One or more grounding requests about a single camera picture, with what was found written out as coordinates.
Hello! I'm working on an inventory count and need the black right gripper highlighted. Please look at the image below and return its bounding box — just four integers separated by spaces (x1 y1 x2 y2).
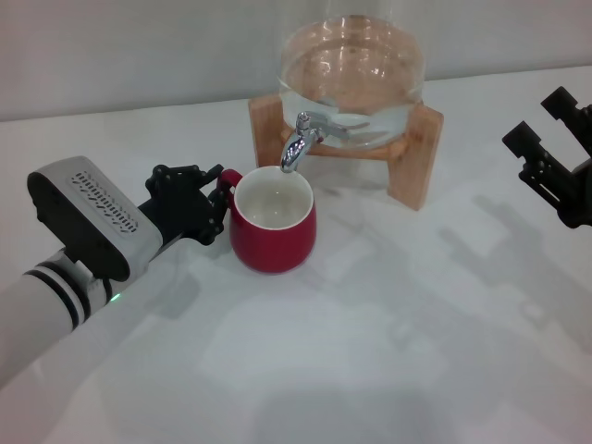
502 86 592 230

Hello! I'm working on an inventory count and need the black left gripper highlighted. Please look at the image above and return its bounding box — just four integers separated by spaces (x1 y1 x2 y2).
138 163 231 253

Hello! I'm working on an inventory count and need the red ceramic cup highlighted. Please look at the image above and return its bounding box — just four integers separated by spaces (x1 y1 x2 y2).
216 166 319 275

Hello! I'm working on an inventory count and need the silver metal faucet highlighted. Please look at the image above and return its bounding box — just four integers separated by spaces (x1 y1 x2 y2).
279 110 352 175

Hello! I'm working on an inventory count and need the wooden dispenser stand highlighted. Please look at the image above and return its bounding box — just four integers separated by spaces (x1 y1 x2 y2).
248 94 445 213

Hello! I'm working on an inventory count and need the glass water dispenser jar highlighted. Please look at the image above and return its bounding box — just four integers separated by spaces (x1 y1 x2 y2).
276 0 426 152

